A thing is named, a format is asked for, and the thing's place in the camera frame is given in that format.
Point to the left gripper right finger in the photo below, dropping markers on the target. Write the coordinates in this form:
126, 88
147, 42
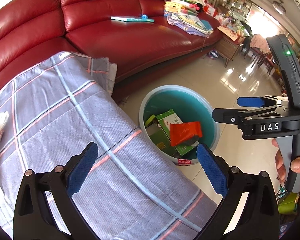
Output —
260, 216

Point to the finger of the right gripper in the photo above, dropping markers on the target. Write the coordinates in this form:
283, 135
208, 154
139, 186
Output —
262, 101
227, 116

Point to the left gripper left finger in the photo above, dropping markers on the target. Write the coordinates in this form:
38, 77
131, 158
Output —
33, 218

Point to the red orange snack wrapper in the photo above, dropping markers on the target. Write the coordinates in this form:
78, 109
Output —
185, 133

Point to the green white medicine box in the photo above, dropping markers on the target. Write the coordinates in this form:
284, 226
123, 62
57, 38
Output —
174, 119

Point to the white burger food box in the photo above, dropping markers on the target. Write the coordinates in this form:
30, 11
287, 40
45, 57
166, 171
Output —
157, 133

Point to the teal plastic trash bucket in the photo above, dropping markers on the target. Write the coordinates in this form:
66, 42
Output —
187, 104

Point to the person's right hand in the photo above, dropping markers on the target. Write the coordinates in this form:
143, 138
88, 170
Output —
292, 164

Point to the small blue white ball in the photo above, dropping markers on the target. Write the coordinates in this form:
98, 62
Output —
213, 54

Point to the wooden side table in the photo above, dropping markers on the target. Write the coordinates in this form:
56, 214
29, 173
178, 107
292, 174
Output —
230, 44

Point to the purple plaid tablecloth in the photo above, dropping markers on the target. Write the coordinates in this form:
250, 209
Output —
60, 105

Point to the pile of colourful papers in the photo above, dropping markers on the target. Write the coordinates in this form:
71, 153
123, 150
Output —
184, 15

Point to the red leather sofa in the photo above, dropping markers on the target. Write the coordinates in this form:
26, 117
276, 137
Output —
34, 30

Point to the teal book on sofa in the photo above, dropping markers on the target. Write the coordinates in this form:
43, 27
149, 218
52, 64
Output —
143, 18

